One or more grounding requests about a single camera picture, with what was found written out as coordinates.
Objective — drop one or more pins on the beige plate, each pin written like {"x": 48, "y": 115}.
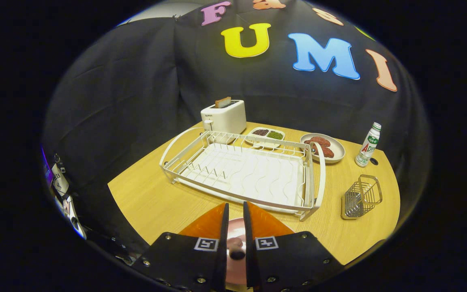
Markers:
{"x": 337, "y": 148}

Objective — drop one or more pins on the white divided tray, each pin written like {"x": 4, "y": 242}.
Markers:
{"x": 274, "y": 144}

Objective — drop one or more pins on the dark red bean pile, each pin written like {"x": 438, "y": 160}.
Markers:
{"x": 260, "y": 132}

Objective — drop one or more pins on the white toaster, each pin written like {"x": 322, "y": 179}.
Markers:
{"x": 227, "y": 117}

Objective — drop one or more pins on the red meat piece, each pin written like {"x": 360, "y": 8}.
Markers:
{"x": 320, "y": 141}
{"x": 327, "y": 152}

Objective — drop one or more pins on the black backdrop cloth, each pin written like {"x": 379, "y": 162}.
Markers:
{"x": 116, "y": 101}

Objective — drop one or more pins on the green bean pile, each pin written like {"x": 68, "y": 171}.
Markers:
{"x": 275, "y": 135}

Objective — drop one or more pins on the toast slice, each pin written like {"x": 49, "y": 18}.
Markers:
{"x": 223, "y": 102}

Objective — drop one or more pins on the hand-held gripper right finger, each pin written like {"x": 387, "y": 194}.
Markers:
{"x": 249, "y": 263}

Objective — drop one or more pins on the pink plate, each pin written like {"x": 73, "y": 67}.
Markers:
{"x": 235, "y": 229}

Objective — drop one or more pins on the white green drink bottle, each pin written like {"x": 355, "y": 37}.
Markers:
{"x": 368, "y": 148}

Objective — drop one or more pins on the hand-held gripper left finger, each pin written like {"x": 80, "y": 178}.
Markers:
{"x": 222, "y": 263}

